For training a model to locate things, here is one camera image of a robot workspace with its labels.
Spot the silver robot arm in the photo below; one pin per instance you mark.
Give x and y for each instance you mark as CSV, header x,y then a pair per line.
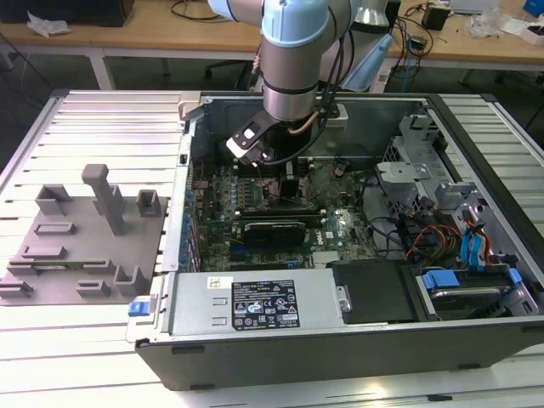
x,y
289,72

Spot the CPU socket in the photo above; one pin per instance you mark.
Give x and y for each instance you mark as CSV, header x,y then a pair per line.
x,y
272,193

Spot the black cylindrical component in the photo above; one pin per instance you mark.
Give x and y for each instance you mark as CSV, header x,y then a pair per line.
x,y
223,155

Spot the round coin cell battery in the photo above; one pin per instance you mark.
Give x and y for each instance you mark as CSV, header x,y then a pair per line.
x,y
339,170

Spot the green motherboard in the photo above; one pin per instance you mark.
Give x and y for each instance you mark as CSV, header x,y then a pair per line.
x,y
221,204

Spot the black graphics card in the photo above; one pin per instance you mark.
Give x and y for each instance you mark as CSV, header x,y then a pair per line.
x,y
276,234

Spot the silver chipset heatsink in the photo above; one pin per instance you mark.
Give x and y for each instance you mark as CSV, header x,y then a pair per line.
x,y
326,258

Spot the grey metal drive cage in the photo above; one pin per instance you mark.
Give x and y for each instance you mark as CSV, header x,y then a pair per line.
x,y
401,172

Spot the black plastic shroud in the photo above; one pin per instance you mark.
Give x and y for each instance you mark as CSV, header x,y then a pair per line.
x,y
374,293

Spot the black upright device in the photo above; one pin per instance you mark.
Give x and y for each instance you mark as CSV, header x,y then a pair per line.
x,y
396,13

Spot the wooden desk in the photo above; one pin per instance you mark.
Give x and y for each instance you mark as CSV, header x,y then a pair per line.
x,y
140,38

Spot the grey power supply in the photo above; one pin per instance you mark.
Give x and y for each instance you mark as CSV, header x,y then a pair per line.
x,y
195,306

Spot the small black adapter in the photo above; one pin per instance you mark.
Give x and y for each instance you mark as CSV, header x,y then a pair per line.
x,y
437,17

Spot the blue disk carrier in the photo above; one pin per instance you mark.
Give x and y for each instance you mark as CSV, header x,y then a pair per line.
x,y
440,280

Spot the blue case latch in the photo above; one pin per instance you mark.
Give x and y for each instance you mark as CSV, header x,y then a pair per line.
x,y
138,307

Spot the grey part rack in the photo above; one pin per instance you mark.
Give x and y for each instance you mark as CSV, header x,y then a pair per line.
x,y
85,246

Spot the open black PC case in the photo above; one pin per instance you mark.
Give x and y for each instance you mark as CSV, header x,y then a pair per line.
x,y
297,365

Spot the clear plastic bag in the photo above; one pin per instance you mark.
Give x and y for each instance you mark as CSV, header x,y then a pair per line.
x,y
484,21

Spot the flat white tray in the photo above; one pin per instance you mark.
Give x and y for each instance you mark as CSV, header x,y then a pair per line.
x,y
474,4

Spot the black hard disk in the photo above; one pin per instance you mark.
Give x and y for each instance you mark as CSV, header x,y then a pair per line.
x,y
467,299

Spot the green RAM stick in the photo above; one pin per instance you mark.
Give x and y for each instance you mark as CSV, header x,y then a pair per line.
x,y
55,267

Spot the large black box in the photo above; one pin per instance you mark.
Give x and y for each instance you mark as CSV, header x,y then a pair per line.
x,y
64,10

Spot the crumpled white paper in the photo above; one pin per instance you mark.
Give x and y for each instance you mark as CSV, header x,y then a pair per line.
x,y
47,23

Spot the white cardboard box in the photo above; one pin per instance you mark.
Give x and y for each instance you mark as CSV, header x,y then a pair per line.
x,y
525,30

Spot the blue box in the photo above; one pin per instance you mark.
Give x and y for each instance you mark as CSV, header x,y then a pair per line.
x,y
534,7

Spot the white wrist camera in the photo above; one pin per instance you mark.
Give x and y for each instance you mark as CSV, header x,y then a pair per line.
x,y
340,114
242,149

